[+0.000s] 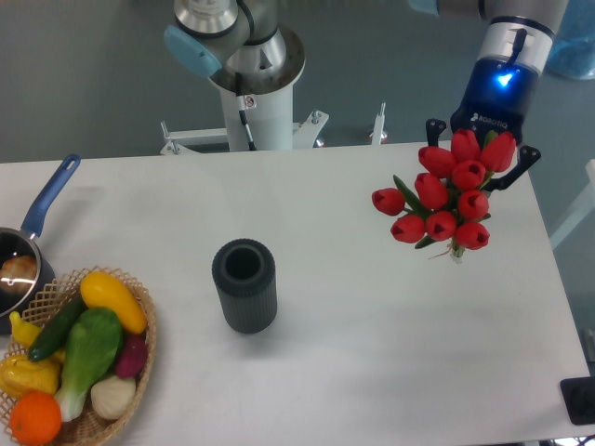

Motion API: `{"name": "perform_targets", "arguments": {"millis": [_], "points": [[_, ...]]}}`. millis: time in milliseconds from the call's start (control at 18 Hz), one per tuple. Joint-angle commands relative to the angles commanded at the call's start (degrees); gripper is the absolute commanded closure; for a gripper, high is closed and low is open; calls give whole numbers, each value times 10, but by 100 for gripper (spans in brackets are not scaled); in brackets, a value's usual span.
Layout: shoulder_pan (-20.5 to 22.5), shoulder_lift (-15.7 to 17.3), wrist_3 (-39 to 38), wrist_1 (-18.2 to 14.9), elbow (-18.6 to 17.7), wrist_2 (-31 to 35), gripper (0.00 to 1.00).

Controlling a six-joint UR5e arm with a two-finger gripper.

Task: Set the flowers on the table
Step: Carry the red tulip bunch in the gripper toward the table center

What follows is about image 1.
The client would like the green cucumber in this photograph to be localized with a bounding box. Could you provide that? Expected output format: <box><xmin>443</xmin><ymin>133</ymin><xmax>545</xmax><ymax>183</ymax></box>
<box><xmin>28</xmin><ymin>294</ymin><xmax>87</xmax><ymax>362</ymax></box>

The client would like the black device at edge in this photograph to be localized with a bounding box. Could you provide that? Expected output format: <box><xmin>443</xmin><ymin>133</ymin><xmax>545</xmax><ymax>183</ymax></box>
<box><xmin>560</xmin><ymin>376</ymin><xmax>595</xmax><ymax>426</ymax></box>

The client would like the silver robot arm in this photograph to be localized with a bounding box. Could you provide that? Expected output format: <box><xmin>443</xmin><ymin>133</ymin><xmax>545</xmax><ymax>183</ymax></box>
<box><xmin>409</xmin><ymin>1</ymin><xmax>568</xmax><ymax>143</ymax></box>

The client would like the bread roll in pot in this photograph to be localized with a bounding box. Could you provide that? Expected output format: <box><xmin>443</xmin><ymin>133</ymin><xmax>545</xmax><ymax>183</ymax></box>
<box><xmin>1</xmin><ymin>256</ymin><xmax>37</xmax><ymax>296</ymax></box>

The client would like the yellow gourd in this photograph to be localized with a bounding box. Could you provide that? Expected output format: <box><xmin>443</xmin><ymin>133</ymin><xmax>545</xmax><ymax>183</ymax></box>
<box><xmin>1</xmin><ymin>354</ymin><xmax>60</xmax><ymax>400</ymax></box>

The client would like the dark grey ribbed vase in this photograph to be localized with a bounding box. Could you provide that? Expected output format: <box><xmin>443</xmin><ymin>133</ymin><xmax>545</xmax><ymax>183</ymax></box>
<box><xmin>211</xmin><ymin>239</ymin><xmax>278</xmax><ymax>335</ymax></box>

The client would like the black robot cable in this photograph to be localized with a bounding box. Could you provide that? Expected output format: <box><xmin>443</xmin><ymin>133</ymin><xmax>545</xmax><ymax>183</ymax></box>
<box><xmin>233</xmin><ymin>71</ymin><xmax>258</xmax><ymax>151</ymax></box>

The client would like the orange fruit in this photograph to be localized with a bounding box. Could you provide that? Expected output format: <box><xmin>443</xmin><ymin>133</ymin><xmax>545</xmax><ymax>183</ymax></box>
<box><xmin>8</xmin><ymin>391</ymin><xmax>62</xmax><ymax>445</ymax></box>

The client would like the white garlic bulb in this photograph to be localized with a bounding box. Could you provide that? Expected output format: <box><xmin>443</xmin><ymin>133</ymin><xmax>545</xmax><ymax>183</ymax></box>
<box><xmin>90</xmin><ymin>375</ymin><xmax>136</xmax><ymax>420</ymax></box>

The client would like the white metal frame right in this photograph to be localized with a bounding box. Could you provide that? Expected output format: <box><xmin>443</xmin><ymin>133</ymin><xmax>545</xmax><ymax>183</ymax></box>
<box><xmin>549</xmin><ymin>159</ymin><xmax>594</xmax><ymax>250</ymax></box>

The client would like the red tulip bouquet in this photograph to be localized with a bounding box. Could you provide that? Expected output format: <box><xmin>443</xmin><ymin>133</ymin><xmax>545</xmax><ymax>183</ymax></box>
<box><xmin>371</xmin><ymin>129</ymin><xmax>517</xmax><ymax>259</ymax></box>

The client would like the green bok choy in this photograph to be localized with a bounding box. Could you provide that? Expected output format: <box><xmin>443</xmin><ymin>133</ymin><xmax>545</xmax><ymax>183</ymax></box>
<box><xmin>55</xmin><ymin>308</ymin><xmax>123</xmax><ymax>423</ymax></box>

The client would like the blue plastic cover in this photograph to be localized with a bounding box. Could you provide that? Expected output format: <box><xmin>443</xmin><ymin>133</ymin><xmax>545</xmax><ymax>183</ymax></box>
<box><xmin>546</xmin><ymin>1</ymin><xmax>594</xmax><ymax>80</ymax></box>

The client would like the yellow banana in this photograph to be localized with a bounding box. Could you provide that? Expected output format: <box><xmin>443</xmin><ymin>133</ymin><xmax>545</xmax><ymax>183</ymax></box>
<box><xmin>9</xmin><ymin>311</ymin><xmax>65</xmax><ymax>364</ymax></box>

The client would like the blue handled saucepan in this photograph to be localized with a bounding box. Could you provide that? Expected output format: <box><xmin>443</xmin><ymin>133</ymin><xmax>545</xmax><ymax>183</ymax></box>
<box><xmin>1</xmin><ymin>154</ymin><xmax>81</xmax><ymax>335</ymax></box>

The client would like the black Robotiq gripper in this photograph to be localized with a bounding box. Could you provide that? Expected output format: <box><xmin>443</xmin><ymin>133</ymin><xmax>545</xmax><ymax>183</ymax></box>
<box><xmin>425</xmin><ymin>59</ymin><xmax>542</xmax><ymax>191</ymax></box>

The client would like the yellow squash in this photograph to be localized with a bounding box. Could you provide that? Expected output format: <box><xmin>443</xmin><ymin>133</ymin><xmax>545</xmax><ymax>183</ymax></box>
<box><xmin>80</xmin><ymin>271</ymin><xmax>148</xmax><ymax>335</ymax></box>

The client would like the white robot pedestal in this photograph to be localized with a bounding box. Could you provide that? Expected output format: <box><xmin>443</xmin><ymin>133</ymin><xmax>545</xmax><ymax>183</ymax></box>
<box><xmin>164</xmin><ymin>1</ymin><xmax>328</xmax><ymax>152</ymax></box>

